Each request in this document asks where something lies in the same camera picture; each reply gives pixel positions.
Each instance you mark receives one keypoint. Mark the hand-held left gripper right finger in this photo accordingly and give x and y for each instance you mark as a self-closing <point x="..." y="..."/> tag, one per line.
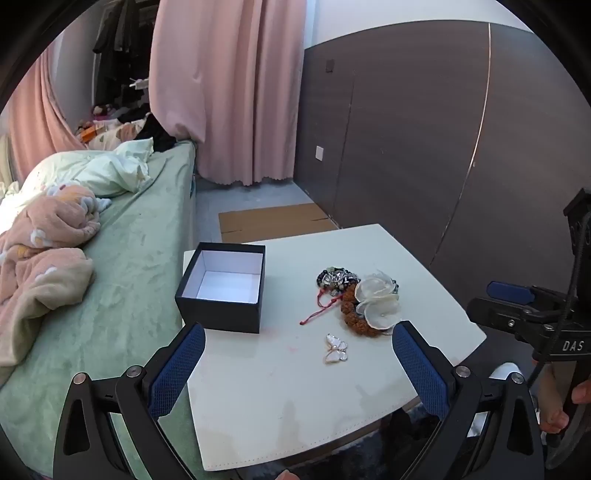
<point x="418" y="369"/>

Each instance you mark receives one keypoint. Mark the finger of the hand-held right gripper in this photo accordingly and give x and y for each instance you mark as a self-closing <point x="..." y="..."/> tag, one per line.
<point x="508" y="291"/>
<point x="496" y="316"/>

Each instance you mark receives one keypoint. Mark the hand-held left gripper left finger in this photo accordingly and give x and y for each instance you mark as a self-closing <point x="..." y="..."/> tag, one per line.
<point x="178" y="369"/>

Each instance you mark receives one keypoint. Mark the black jewelry box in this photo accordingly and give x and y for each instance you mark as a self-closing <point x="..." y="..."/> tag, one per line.
<point x="217" y="316"/>

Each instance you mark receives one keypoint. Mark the pearly butterfly brooch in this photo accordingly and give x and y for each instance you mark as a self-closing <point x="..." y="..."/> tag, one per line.
<point x="334" y="347"/>

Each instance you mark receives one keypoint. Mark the person's right hand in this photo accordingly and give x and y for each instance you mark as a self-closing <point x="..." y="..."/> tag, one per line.
<point x="582" y="393"/>

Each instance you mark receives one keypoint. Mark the person's bare foot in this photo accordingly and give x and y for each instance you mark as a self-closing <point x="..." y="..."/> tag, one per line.
<point x="554" y="401"/>

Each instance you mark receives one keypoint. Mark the bed with green sheet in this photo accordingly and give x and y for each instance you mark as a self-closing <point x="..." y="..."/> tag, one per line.
<point x="129" y="286"/>

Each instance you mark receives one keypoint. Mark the pink fleece blanket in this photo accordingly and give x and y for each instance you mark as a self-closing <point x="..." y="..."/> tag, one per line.
<point x="46" y="258"/>

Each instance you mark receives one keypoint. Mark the flat cardboard sheet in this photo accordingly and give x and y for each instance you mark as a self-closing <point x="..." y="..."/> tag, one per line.
<point x="272" y="221"/>

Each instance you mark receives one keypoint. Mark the white duvet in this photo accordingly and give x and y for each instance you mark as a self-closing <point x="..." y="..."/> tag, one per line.
<point x="106" y="170"/>

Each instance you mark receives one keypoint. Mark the black garment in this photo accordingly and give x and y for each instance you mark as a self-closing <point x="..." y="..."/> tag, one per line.
<point x="159" y="134"/>

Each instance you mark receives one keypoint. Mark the floral bedding pile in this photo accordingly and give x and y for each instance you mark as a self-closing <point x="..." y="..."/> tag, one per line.
<point x="117" y="131"/>

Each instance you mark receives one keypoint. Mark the orange packet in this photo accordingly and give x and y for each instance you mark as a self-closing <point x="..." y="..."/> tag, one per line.
<point x="87" y="134"/>

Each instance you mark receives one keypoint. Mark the wide pink curtain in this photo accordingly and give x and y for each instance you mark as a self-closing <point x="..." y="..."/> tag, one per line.
<point x="221" y="92"/>

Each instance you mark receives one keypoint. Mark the narrow pink curtain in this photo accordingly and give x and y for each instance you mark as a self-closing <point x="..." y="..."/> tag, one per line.
<point x="37" y="120"/>

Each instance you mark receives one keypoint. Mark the hanging dark clothes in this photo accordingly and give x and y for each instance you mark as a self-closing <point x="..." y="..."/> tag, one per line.
<point x="122" y="32"/>

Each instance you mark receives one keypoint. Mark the white wall socket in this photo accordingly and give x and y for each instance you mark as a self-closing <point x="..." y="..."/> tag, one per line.
<point x="319" y="153"/>

